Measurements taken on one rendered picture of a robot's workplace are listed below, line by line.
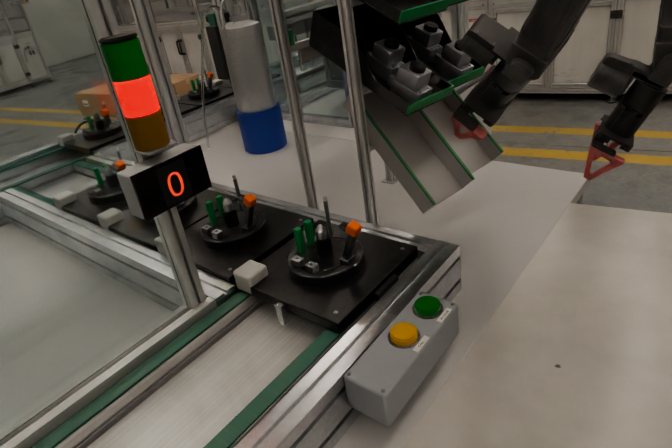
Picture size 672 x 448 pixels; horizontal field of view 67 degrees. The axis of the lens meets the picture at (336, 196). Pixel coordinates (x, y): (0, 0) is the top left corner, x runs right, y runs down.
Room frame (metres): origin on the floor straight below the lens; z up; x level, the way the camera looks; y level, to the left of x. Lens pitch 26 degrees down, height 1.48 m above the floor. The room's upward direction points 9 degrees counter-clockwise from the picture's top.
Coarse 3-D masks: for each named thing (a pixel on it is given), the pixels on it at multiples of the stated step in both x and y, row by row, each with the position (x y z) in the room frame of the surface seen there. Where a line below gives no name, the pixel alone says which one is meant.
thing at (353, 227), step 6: (342, 222) 0.74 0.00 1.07; (354, 222) 0.72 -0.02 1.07; (342, 228) 0.72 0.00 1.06; (348, 228) 0.71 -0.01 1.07; (354, 228) 0.71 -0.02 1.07; (360, 228) 0.71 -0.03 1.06; (348, 234) 0.72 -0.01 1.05; (354, 234) 0.71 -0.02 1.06; (348, 240) 0.72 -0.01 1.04; (354, 240) 0.72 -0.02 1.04; (348, 246) 0.72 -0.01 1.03; (348, 252) 0.72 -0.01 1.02; (348, 258) 0.73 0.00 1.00
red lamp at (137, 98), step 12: (120, 84) 0.68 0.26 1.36; (132, 84) 0.68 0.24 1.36; (144, 84) 0.69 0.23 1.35; (120, 96) 0.69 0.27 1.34; (132, 96) 0.68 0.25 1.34; (144, 96) 0.69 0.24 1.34; (156, 96) 0.71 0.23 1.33; (132, 108) 0.68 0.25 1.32; (144, 108) 0.69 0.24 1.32; (156, 108) 0.70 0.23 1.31
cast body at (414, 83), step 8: (408, 64) 0.92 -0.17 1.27; (416, 64) 0.90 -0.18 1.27; (424, 64) 0.90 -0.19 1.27; (400, 72) 0.91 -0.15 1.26; (408, 72) 0.89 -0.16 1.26; (416, 72) 0.89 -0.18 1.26; (424, 72) 0.90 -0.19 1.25; (392, 80) 0.95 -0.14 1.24; (400, 80) 0.91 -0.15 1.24; (408, 80) 0.90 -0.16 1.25; (416, 80) 0.88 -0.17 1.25; (424, 80) 0.90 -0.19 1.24; (392, 88) 0.93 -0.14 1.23; (400, 88) 0.91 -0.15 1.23; (408, 88) 0.90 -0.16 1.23; (416, 88) 0.89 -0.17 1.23; (424, 88) 0.90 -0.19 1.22; (432, 88) 0.91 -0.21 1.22; (400, 96) 0.91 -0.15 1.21; (408, 96) 0.90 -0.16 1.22; (416, 96) 0.89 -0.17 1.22; (424, 96) 0.90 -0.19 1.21
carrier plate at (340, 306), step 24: (360, 240) 0.83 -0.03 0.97; (384, 240) 0.81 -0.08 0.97; (264, 264) 0.80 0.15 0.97; (384, 264) 0.74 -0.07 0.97; (264, 288) 0.72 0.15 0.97; (288, 288) 0.71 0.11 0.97; (312, 288) 0.70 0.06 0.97; (336, 288) 0.69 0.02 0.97; (360, 288) 0.68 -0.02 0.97; (312, 312) 0.64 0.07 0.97; (336, 312) 0.63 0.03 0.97; (360, 312) 0.64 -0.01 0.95
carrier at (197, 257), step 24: (216, 216) 0.96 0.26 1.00; (240, 216) 0.97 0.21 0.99; (264, 216) 0.95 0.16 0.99; (288, 216) 0.97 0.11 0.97; (192, 240) 0.93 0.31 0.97; (216, 240) 0.88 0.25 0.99; (240, 240) 0.87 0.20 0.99; (264, 240) 0.89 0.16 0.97; (288, 240) 0.89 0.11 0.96; (216, 264) 0.82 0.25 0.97; (240, 264) 0.81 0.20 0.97
